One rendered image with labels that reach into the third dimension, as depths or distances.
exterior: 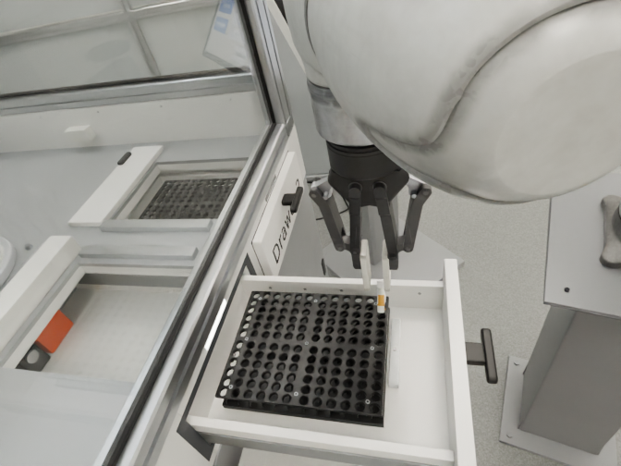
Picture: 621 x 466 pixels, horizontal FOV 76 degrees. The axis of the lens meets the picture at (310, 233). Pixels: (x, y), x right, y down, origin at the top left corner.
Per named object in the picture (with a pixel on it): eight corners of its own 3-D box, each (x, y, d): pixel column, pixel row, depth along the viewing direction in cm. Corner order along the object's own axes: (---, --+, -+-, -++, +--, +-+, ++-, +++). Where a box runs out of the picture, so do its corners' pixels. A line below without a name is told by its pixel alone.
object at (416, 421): (441, 302, 65) (443, 279, 61) (451, 480, 47) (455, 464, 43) (219, 293, 75) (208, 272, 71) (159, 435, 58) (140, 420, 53)
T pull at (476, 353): (489, 332, 53) (490, 326, 52) (497, 386, 48) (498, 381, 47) (460, 330, 54) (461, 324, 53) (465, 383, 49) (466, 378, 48)
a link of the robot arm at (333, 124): (315, 52, 38) (324, 109, 42) (296, 95, 32) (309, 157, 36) (413, 41, 36) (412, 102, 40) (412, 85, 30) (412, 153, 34)
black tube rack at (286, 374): (390, 320, 64) (388, 296, 60) (384, 435, 52) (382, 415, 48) (261, 312, 70) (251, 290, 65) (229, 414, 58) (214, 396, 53)
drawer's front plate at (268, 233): (304, 189, 97) (295, 150, 89) (275, 282, 77) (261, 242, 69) (298, 189, 97) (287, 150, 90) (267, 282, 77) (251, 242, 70)
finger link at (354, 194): (362, 188, 41) (348, 187, 41) (359, 260, 48) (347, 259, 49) (366, 165, 43) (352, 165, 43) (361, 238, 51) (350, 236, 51)
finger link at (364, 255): (365, 256, 48) (359, 256, 49) (370, 291, 53) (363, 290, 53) (367, 239, 50) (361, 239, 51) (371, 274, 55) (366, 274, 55)
